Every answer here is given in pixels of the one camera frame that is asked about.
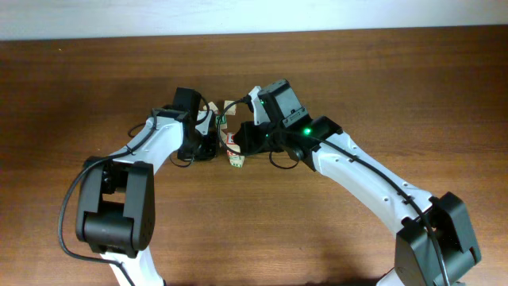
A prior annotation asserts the wooden block green edge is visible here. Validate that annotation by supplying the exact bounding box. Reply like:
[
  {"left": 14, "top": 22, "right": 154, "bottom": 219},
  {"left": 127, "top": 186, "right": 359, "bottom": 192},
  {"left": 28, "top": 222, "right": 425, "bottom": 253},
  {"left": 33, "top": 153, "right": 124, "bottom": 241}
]
[{"left": 229, "top": 155, "right": 244, "bottom": 168}]

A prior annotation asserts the wooden red I block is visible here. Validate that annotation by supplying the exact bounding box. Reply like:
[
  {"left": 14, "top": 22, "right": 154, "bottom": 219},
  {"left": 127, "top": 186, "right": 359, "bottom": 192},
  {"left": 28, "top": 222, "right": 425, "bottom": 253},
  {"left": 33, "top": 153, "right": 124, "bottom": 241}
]
[{"left": 227, "top": 145, "right": 241, "bottom": 156}]

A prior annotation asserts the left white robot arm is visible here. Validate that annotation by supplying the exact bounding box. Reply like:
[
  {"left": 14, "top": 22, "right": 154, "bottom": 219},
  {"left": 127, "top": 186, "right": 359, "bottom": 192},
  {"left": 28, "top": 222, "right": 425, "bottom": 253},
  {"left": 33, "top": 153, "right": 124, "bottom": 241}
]
[{"left": 74, "top": 87, "right": 217, "bottom": 285}]

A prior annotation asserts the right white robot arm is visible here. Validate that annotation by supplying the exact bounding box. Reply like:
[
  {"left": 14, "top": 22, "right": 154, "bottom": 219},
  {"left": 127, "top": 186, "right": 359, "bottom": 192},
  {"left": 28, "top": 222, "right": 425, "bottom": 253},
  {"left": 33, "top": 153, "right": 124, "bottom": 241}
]
[{"left": 233, "top": 79, "right": 482, "bottom": 286}]

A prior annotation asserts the wooden K 9 block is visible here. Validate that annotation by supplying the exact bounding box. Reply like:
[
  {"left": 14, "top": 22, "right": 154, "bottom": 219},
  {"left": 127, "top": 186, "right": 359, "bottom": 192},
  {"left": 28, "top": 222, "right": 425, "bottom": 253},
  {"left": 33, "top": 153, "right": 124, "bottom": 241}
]
[{"left": 225, "top": 133, "right": 237, "bottom": 148}]

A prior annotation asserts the green B block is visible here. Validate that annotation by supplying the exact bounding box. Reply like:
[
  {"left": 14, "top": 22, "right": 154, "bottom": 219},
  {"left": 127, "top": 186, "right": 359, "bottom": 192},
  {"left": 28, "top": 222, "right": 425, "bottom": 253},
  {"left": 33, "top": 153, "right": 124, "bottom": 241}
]
[{"left": 216, "top": 114, "right": 227, "bottom": 129}]

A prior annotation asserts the wooden 8 block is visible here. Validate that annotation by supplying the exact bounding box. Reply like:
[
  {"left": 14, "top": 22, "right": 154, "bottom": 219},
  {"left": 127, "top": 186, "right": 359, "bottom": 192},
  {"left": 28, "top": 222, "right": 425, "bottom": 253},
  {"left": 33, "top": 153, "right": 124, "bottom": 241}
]
[{"left": 224, "top": 100, "right": 237, "bottom": 116}]

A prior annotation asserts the wooden E block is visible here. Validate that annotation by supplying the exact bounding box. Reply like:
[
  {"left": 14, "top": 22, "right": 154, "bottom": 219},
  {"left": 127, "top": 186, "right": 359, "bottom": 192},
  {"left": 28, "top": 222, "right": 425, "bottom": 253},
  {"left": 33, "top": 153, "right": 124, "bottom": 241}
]
[{"left": 208, "top": 102, "right": 220, "bottom": 115}]

